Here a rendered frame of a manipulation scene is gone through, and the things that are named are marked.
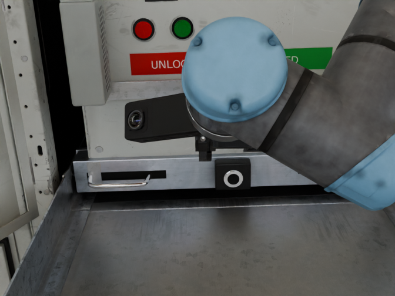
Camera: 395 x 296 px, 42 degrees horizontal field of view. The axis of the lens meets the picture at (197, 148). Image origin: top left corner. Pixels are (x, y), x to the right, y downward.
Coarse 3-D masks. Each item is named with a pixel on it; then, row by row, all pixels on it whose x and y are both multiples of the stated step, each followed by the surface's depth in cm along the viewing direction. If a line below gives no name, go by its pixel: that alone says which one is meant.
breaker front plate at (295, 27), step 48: (144, 0) 78; (192, 0) 78; (240, 0) 78; (288, 0) 78; (336, 0) 78; (144, 48) 80; (288, 48) 81; (96, 144) 87; (144, 144) 87; (192, 144) 87
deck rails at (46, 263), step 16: (64, 176) 84; (64, 192) 83; (48, 208) 74; (64, 208) 82; (384, 208) 84; (48, 224) 73; (64, 224) 82; (80, 224) 82; (32, 240) 66; (48, 240) 73; (64, 240) 78; (32, 256) 66; (48, 256) 73; (64, 256) 74; (16, 272) 60; (32, 272) 66; (48, 272) 71; (64, 272) 71; (16, 288) 60; (32, 288) 65; (48, 288) 68
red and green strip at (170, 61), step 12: (300, 48) 81; (312, 48) 81; (324, 48) 81; (132, 60) 81; (144, 60) 81; (156, 60) 81; (168, 60) 81; (180, 60) 81; (300, 60) 82; (312, 60) 82; (324, 60) 82; (132, 72) 82; (144, 72) 82; (156, 72) 82; (168, 72) 82; (180, 72) 82
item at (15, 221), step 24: (0, 0) 73; (0, 24) 74; (0, 48) 74; (0, 120) 80; (0, 144) 81; (24, 144) 81; (0, 168) 81; (24, 168) 82; (0, 192) 82; (0, 216) 83; (24, 216) 84; (0, 240) 80
